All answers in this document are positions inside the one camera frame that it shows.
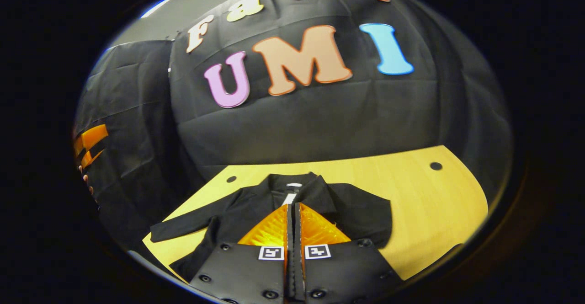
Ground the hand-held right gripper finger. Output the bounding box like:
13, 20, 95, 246
295, 203, 404, 304
189, 203, 296, 304

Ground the black shirt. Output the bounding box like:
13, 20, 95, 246
150, 172, 394, 283

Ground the black backdrop cloth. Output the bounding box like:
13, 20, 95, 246
73, 0, 512, 231

